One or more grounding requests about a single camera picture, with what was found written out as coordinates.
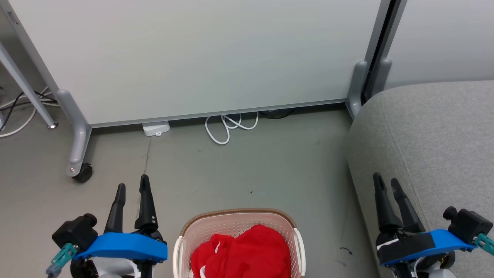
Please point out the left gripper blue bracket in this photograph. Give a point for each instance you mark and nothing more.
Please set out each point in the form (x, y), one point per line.
(123, 247)

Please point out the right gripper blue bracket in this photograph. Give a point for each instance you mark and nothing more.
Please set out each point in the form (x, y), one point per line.
(417, 247)

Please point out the red garment white trim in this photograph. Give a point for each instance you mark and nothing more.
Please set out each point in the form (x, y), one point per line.
(262, 251)

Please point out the grey fabric sofa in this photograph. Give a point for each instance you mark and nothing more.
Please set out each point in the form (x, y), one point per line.
(432, 146)

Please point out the black caster wheel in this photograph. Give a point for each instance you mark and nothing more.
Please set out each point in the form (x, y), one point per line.
(84, 173)

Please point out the small black thread scrap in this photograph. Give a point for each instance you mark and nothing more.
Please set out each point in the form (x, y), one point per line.
(346, 250)

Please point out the grey partition foot with caster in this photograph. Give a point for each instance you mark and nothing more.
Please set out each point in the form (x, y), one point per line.
(79, 143)

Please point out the white power adapter box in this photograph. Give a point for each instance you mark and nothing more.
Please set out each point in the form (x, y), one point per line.
(156, 128)

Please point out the cream perforated laundry basket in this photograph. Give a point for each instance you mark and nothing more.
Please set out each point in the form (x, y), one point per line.
(231, 224)

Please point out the dark round object under partition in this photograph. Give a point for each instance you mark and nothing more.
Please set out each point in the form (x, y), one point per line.
(278, 113)

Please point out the grey metal table leg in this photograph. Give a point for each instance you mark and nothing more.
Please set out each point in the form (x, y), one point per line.
(27, 88)

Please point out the large white partition panel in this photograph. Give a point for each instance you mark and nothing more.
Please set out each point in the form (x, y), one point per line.
(193, 58)

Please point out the small white partition panel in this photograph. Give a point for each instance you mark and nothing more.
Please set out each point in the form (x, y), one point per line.
(440, 38)

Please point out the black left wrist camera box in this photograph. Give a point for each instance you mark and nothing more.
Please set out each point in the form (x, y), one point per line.
(75, 231)

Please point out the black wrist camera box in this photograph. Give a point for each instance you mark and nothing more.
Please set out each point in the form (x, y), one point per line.
(75, 231)
(469, 224)

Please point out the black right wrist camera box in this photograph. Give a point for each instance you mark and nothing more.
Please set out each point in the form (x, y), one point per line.
(469, 224)

